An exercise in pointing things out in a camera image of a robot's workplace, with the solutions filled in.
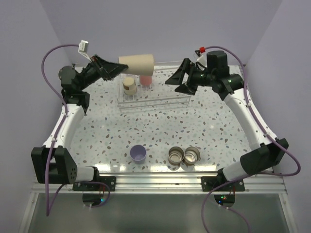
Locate cream brown metal cup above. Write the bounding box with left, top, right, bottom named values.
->
left=122, top=77, right=137, bottom=96

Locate right round controller board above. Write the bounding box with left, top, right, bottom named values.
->
left=214, top=194, right=236, bottom=207

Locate beige plastic cup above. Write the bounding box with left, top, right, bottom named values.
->
left=119, top=54, right=154, bottom=76

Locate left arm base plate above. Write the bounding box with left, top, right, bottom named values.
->
left=72, top=176, right=117, bottom=192

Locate cream metal cup middle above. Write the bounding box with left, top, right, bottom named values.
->
left=168, top=147, right=184, bottom=166

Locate left round controller board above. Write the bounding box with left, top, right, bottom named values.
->
left=82, top=194, right=104, bottom=206

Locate purple plastic cup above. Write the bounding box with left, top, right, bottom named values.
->
left=130, top=145, right=146, bottom=164

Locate aluminium front rail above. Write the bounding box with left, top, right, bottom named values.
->
left=30, top=171, right=289, bottom=195

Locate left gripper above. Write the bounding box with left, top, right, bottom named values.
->
left=78, top=54, right=127, bottom=91

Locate red plastic cup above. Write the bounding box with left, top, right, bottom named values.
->
left=139, top=75, right=153, bottom=86

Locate cream metal cup right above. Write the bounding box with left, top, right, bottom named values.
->
left=184, top=147, right=201, bottom=165

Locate clear wire dish rack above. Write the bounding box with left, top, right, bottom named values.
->
left=117, top=61, right=191, bottom=113

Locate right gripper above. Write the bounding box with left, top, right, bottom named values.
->
left=165, top=58, right=215, bottom=96

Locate round controller board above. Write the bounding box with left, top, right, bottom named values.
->
left=82, top=194, right=104, bottom=206
left=214, top=194, right=236, bottom=207

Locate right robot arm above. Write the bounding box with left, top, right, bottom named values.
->
left=165, top=50, right=289, bottom=191

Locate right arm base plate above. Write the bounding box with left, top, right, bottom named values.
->
left=201, top=176, right=245, bottom=192

